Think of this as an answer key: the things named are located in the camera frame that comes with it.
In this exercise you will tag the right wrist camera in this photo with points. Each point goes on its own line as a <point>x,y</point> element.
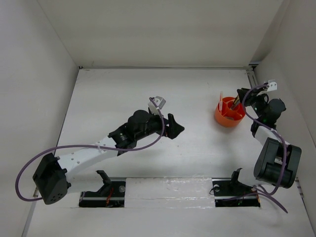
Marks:
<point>270,85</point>

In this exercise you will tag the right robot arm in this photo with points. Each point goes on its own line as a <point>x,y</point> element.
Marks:
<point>278,161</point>

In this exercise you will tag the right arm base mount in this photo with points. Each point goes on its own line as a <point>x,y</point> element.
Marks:
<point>230,192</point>

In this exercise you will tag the orange round container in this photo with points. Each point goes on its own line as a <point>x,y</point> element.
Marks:
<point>227,117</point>

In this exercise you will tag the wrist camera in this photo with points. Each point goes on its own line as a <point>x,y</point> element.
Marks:
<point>155,104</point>
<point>270,85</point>

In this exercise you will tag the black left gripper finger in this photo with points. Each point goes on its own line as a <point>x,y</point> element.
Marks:
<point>171,121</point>
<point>175,130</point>

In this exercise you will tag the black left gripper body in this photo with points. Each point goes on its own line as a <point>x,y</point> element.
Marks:
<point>156,124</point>

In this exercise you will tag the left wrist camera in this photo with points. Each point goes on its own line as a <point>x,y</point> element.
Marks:
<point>155,104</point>

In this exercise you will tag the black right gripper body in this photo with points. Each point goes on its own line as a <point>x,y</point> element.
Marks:
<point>256,97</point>

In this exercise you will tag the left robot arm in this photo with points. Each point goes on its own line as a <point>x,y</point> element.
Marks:
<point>55,176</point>

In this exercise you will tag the thin pink highlighter pen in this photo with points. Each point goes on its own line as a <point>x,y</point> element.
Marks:
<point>221,102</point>

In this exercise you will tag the yellow utility knife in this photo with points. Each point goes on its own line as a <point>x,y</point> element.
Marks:
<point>235,103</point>

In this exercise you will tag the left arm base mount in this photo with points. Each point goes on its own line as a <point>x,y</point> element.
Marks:
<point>110,195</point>

